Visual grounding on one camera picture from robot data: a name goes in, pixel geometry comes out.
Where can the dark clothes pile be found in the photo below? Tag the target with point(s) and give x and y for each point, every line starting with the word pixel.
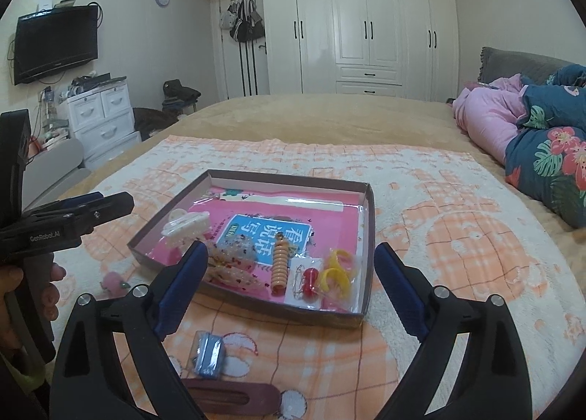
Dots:
pixel 178 94

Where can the white hair claw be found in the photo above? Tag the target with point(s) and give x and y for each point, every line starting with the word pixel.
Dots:
pixel 183 230

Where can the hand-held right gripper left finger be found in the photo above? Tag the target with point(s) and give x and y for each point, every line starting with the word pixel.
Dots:
pixel 181 291

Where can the blue floral quilt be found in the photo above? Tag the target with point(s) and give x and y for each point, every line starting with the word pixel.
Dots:
pixel 554 159

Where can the person's left hand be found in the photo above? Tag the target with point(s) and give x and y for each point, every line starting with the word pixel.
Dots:
pixel 51 296

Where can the brown cardboard box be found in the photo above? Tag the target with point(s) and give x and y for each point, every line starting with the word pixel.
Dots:
pixel 320 318

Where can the white router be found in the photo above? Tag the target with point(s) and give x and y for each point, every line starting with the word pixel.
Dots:
pixel 46 5

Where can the pink book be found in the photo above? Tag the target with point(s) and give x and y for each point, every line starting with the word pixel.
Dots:
pixel 329 223

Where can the white door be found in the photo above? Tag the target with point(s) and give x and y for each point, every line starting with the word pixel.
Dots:
pixel 238 72

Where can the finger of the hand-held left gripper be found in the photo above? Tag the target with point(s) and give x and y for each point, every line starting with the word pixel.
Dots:
pixel 84 199
pixel 114 208

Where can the black set-top box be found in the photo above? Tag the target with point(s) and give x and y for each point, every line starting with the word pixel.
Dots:
pixel 96 83

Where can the pink hair clip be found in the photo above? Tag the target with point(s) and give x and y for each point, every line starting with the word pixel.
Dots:
pixel 112 286

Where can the pink quilt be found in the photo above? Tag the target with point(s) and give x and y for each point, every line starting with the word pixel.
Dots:
pixel 490 117

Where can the clear sequined hair accessory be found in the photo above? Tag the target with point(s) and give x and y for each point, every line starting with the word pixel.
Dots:
pixel 238 280

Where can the orange and white patterned blanket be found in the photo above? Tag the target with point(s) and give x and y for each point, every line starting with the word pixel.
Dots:
pixel 458 264

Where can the hanging bags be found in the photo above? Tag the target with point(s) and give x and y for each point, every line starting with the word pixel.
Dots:
pixel 242 23

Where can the grey padded headboard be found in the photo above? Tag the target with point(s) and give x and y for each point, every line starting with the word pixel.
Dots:
pixel 517 65

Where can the cluttered side desk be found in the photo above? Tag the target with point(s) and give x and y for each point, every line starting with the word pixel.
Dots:
pixel 52 122

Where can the maroon hair clip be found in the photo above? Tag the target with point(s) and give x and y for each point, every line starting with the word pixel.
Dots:
pixel 256 395

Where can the white wardrobe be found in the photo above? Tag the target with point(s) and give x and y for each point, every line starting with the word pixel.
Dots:
pixel 366 12

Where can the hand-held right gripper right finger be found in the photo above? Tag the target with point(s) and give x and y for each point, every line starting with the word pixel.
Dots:
pixel 400 291

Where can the blue hair clip packet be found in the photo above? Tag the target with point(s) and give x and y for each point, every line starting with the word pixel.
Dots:
pixel 208 353

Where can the white drawer cabinet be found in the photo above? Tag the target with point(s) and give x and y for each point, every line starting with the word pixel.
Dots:
pixel 107 127

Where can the black wall television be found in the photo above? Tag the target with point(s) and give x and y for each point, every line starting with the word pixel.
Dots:
pixel 55 44

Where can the bed with tan sheet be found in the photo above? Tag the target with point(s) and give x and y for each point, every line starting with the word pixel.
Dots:
pixel 320 120

